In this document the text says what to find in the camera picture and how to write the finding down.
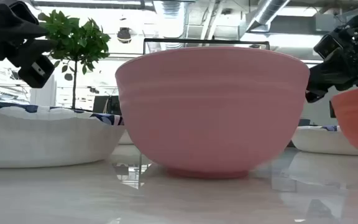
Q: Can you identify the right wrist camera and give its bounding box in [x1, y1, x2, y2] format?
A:
[313, 32, 344, 60]

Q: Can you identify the black computer monitor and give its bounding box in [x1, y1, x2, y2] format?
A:
[92, 95, 122, 116]

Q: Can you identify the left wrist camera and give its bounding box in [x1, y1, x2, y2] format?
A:
[17, 55, 55, 88]

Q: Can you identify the black metal frame shelf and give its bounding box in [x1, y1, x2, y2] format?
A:
[143, 37, 270, 55]

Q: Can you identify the blue patterned white paper bowl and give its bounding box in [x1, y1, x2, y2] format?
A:
[0, 99, 126, 169]

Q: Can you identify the potted green tree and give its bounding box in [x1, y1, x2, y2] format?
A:
[37, 9, 111, 111]

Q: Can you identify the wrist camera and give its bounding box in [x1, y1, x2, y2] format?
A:
[17, 55, 55, 88]
[313, 32, 344, 60]

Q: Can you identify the silver ceiling air duct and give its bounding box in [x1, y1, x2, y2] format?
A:
[246, 0, 291, 32]

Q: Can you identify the white building column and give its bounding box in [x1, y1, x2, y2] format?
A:
[29, 73, 57, 106]

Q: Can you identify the black ceiling dome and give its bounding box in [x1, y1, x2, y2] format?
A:
[116, 27, 132, 44]

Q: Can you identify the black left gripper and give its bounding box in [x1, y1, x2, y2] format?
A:
[0, 0, 57, 68]

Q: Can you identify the pink bowl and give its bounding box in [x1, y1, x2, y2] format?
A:
[115, 46, 311, 180]

